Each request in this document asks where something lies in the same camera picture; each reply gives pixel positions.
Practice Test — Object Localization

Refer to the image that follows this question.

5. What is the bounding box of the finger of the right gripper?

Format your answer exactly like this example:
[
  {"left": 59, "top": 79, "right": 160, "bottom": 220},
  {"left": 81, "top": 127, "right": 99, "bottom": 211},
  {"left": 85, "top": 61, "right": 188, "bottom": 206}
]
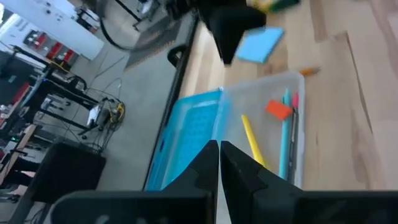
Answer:
[{"left": 198, "top": 4, "right": 267, "bottom": 66}]

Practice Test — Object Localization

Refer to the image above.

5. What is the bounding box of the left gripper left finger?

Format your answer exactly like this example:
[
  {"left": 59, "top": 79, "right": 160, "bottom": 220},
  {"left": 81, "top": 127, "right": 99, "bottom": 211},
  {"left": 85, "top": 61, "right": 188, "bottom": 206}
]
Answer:
[{"left": 163, "top": 139, "right": 220, "bottom": 224}]

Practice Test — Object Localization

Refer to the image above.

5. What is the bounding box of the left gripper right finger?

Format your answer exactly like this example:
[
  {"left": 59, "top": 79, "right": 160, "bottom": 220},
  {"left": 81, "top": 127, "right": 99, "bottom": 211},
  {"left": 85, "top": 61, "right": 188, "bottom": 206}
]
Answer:
[{"left": 220, "top": 140, "right": 300, "bottom": 224}]

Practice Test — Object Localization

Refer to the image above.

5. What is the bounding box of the blue sticky notepad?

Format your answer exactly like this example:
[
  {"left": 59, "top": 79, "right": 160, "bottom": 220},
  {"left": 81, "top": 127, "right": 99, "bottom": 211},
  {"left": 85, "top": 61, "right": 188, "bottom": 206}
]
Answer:
[{"left": 235, "top": 26, "right": 285, "bottom": 65}]

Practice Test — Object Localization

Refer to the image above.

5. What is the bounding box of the yellow marker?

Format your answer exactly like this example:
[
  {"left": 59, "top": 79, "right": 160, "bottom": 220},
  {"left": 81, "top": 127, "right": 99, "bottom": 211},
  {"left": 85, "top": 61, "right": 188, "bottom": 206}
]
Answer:
[{"left": 241, "top": 114, "right": 269, "bottom": 169}]

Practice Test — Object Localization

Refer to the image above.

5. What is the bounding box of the teal marker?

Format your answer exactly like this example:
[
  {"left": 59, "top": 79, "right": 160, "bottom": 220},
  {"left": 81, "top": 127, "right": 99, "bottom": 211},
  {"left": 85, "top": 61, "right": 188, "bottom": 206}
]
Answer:
[{"left": 277, "top": 88, "right": 292, "bottom": 181}]

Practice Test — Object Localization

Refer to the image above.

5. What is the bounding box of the black pen pink end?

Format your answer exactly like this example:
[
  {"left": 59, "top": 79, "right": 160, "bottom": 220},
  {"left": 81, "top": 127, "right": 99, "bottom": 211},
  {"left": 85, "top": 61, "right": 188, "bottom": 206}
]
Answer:
[{"left": 287, "top": 91, "right": 300, "bottom": 185}]

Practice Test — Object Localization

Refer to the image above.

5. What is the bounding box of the orange red eraser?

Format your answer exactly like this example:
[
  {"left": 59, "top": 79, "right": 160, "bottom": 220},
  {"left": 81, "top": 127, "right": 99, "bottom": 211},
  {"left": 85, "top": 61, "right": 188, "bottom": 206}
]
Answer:
[{"left": 264, "top": 99, "right": 294, "bottom": 121}]

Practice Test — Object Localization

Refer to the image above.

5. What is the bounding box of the orange pencil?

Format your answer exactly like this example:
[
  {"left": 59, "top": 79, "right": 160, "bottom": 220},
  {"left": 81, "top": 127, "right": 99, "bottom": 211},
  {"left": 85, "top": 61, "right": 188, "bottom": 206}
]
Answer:
[{"left": 299, "top": 66, "right": 322, "bottom": 77}]

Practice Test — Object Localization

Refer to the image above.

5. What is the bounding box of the blue plastic box lid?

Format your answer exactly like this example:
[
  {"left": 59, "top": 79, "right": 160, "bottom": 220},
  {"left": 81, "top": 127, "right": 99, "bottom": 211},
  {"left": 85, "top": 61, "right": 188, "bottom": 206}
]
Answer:
[{"left": 145, "top": 90, "right": 223, "bottom": 192}]

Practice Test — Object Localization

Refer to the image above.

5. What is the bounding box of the green yellow crayon box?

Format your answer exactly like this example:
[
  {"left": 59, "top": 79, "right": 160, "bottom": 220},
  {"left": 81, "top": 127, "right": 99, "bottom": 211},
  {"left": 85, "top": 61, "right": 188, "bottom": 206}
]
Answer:
[{"left": 251, "top": 0, "right": 301, "bottom": 14}]

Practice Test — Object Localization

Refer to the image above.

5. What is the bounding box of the clear plastic storage box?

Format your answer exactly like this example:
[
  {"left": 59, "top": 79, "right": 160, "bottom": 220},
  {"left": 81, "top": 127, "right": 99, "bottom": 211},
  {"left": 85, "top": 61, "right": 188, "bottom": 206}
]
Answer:
[{"left": 213, "top": 71, "right": 306, "bottom": 190}]

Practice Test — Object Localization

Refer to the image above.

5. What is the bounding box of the black box on floor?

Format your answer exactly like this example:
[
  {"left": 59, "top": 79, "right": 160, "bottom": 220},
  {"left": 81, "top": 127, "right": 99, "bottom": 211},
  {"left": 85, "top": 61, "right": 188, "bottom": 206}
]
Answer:
[{"left": 30, "top": 142, "right": 107, "bottom": 205}]

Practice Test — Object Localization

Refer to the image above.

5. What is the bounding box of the red drawer rack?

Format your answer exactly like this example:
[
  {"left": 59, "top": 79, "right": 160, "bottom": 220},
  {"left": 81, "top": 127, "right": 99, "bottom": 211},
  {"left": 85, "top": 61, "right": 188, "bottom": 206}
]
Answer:
[{"left": 22, "top": 29, "right": 76, "bottom": 63}]

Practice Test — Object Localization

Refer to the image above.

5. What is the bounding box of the black aluminium table frame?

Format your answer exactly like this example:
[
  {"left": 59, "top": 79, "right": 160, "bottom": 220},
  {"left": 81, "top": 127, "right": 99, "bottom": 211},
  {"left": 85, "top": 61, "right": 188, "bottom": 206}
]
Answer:
[{"left": 142, "top": 11, "right": 200, "bottom": 191}]

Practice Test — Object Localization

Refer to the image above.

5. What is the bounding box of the floor cable bundle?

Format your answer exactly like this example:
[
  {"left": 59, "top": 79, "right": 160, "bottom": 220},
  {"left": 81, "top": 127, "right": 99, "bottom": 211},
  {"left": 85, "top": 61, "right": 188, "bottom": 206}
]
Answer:
[{"left": 77, "top": 77, "right": 126, "bottom": 151}]

